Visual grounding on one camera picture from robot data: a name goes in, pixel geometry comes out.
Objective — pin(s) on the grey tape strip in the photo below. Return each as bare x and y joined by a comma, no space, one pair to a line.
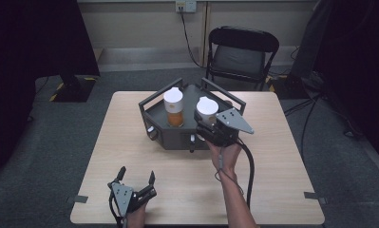
315,197
78,199

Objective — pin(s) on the white wall socket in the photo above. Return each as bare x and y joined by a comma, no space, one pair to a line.
186,5

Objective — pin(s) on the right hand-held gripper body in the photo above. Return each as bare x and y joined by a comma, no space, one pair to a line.
230,125

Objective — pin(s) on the dark grey corner rack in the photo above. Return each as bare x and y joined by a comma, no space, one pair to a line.
165,126

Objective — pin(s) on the white-capped white bottle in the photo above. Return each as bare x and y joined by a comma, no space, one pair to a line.
206,109

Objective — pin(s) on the white-tipped rack hook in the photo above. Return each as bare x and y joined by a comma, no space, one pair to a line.
192,142
152,132

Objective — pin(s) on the black stand base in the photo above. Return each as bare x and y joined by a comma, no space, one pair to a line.
74,90
291,87

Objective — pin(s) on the black folding chair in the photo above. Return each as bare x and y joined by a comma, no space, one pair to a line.
239,58

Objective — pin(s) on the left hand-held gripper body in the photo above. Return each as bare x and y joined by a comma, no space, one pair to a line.
123,198

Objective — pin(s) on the person's right hand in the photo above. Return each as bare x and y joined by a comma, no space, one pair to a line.
225,156

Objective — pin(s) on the white-capped bottle with orange liquid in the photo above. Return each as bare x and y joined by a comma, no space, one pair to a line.
174,107

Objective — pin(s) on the black curtain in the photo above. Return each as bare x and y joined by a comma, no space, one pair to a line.
358,63
35,47

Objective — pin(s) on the person's left hand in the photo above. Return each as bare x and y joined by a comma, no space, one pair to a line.
137,217

